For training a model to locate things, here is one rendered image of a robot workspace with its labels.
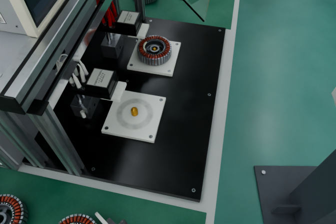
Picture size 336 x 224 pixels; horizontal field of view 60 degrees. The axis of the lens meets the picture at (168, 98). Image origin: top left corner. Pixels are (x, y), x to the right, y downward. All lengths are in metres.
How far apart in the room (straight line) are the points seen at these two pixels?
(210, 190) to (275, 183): 0.90
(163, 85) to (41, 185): 0.44
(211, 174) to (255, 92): 1.21
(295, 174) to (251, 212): 0.32
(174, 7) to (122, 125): 0.59
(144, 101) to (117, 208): 0.30
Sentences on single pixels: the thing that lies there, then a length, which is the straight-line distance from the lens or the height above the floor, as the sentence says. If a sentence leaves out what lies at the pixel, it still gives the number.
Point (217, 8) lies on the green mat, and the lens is 1.24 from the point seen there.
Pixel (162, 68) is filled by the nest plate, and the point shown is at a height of 0.78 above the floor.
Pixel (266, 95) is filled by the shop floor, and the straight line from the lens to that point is 1.95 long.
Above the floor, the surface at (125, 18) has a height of 0.92.
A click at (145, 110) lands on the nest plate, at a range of 0.84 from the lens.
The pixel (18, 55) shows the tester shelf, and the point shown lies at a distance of 0.57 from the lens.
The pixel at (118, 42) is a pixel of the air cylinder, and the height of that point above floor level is 0.82.
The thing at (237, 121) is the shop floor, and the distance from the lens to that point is 1.79.
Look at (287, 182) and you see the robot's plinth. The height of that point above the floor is 0.02.
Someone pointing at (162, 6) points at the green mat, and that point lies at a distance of 1.23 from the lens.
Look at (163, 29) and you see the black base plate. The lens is 1.09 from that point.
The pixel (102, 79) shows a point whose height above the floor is 0.92.
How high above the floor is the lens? 1.48
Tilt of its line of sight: 54 degrees down
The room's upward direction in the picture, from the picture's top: straight up
